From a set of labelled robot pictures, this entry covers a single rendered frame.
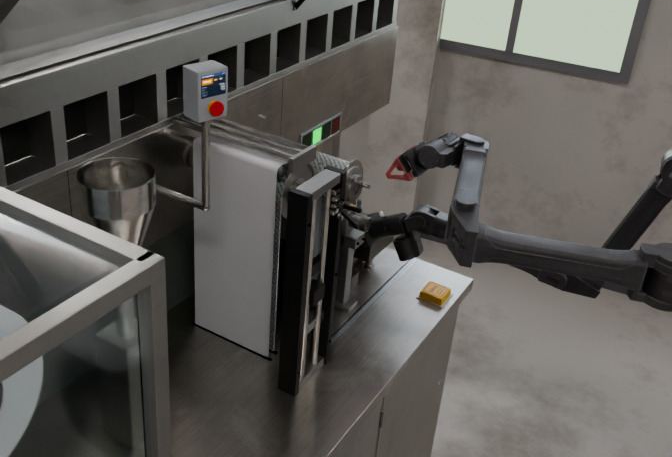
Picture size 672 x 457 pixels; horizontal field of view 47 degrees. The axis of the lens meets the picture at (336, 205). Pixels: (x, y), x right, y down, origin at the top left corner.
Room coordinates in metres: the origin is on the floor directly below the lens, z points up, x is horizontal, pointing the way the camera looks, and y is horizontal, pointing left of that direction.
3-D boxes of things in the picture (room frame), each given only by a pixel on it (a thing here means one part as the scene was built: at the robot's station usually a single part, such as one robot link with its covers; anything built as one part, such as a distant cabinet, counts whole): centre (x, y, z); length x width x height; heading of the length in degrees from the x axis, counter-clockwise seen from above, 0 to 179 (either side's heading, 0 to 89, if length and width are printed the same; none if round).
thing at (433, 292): (1.87, -0.31, 0.91); 0.07 x 0.07 x 0.02; 62
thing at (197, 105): (1.36, 0.26, 1.66); 0.07 x 0.07 x 0.10; 47
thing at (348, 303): (1.79, -0.05, 1.05); 0.06 x 0.05 x 0.31; 62
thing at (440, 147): (1.68, -0.26, 1.43); 0.12 x 0.12 x 0.09; 59
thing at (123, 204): (1.25, 0.41, 1.50); 0.14 x 0.14 x 0.06
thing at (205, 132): (1.37, 0.26, 1.51); 0.02 x 0.02 x 0.20
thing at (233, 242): (1.62, 0.27, 1.17); 0.34 x 0.05 x 0.54; 62
